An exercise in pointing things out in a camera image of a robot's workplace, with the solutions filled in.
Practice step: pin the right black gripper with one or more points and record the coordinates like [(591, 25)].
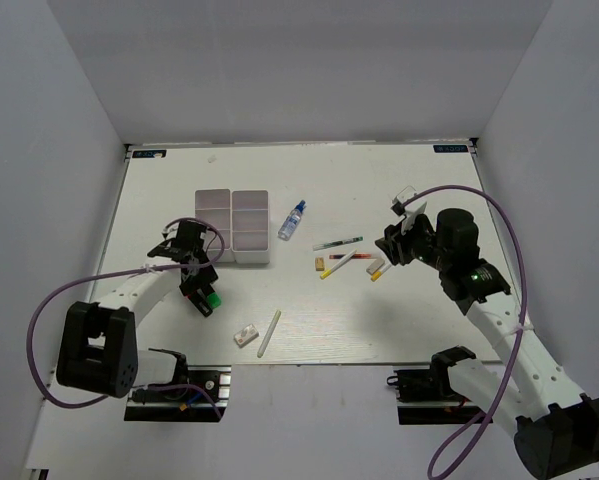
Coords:
[(395, 241)]

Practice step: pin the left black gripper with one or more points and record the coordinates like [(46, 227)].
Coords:
[(208, 275)]

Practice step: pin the green cap black highlighter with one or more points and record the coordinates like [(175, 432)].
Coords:
[(205, 304)]

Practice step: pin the white marker yellow cap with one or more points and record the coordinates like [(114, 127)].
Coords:
[(326, 273)]

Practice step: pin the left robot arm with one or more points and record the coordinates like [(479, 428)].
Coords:
[(99, 352)]

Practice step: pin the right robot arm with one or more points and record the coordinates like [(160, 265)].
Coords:
[(553, 423)]

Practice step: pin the white eraser block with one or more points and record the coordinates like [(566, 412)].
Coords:
[(375, 266)]

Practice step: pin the left white divided organizer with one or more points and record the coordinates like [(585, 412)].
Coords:
[(213, 206)]

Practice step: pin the white divided organizer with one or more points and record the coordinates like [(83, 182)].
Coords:
[(250, 236), (213, 206)]

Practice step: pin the green gel pen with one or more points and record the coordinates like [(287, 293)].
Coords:
[(337, 243)]

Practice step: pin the right white divided organizer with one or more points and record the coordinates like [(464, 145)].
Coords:
[(250, 236)]

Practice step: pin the red pen orange cap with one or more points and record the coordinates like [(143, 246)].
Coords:
[(354, 256)]

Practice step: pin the dark corner label right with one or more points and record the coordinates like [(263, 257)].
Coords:
[(450, 148)]

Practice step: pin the dark corner label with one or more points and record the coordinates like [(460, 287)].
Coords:
[(450, 148), (149, 154)]

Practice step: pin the tan eraser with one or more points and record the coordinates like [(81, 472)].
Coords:
[(320, 263)]

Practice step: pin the white correction tape dispenser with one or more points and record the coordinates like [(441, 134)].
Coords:
[(246, 335)]

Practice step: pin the blue cap spray bottle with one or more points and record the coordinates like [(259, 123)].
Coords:
[(291, 222)]

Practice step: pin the dark corner label left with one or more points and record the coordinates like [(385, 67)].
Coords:
[(149, 154)]

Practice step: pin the pale yellow pen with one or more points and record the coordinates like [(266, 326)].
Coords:
[(269, 333)]

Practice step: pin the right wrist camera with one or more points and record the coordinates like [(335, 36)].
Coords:
[(408, 207)]

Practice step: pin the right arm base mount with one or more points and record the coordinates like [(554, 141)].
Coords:
[(420, 403)]

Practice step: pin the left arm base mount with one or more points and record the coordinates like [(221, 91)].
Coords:
[(203, 399)]

